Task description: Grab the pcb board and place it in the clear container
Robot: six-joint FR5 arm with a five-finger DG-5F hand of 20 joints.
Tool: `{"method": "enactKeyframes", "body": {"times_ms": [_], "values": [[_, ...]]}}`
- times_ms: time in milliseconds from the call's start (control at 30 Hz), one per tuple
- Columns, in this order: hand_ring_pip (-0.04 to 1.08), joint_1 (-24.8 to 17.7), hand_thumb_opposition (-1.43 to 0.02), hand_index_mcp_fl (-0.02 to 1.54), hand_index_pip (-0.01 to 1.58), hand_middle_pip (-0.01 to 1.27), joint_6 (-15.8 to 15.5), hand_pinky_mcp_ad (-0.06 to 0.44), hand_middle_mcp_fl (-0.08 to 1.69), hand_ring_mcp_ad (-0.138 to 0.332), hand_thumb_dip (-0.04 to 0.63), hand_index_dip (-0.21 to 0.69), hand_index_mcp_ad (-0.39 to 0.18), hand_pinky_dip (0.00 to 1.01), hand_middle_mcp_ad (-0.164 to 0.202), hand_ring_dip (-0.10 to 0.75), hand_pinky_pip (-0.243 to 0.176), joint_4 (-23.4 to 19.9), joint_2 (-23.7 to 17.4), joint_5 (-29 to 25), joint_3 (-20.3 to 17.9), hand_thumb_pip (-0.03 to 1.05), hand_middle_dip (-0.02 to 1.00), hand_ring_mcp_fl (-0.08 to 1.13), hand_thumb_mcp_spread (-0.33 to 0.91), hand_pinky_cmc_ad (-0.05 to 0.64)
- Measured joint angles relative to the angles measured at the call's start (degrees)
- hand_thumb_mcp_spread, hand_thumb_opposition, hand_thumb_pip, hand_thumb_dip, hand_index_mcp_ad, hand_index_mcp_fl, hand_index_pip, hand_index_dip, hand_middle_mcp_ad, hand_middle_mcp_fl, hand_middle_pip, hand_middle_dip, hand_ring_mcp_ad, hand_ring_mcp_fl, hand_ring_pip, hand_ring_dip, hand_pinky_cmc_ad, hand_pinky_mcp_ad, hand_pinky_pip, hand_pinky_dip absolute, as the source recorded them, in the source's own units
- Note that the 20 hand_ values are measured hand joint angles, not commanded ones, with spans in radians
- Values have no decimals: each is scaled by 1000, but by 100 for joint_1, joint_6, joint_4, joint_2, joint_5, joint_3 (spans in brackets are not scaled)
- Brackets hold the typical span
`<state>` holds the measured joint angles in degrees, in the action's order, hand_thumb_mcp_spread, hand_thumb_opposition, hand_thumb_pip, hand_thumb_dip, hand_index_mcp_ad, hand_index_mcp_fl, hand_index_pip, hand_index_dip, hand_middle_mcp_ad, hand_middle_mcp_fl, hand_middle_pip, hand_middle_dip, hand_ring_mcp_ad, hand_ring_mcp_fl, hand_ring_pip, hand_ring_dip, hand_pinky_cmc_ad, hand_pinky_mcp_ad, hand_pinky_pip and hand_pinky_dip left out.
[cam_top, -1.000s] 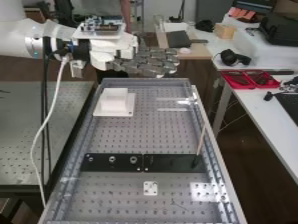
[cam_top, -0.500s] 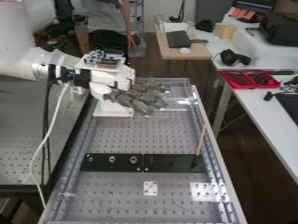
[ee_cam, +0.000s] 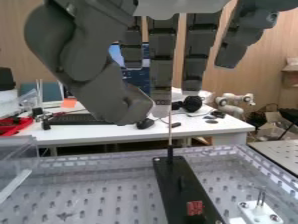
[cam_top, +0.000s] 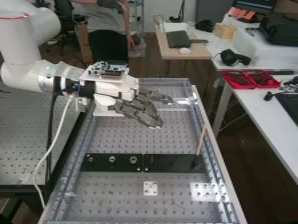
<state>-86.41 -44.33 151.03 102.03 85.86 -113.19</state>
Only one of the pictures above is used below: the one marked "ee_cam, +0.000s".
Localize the small black device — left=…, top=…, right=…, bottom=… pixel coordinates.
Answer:
left=40, top=119, right=53, bottom=131

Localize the long white desk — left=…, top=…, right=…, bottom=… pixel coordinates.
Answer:
left=13, top=99, right=258, bottom=157

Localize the clear box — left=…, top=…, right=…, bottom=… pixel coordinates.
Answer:
left=0, top=143, right=298, bottom=224

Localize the computer screen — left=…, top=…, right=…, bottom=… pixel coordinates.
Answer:
left=108, top=42, right=153, bottom=97

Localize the round black object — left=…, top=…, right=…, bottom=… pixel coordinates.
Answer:
left=170, top=95, right=205, bottom=114

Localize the black keyboard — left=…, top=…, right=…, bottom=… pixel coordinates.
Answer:
left=47, top=112, right=113, bottom=126

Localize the black plate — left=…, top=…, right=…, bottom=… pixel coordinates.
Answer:
left=152, top=155, right=227, bottom=224

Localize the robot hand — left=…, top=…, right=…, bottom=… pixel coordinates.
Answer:
left=23, top=0, right=298, bottom=127

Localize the red tray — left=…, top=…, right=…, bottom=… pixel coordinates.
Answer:
left=0, top=116, right=36, bottom=137

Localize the black mouse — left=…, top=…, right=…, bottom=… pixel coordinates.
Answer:
left=136, top=117, right=156, bottom=131

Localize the thin stick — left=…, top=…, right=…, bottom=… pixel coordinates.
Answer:
left=166, top=109, right=174, bottom=165

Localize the small white jointed device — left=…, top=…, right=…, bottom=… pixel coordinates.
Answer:
left=214, top=92, right=257, bottom=120

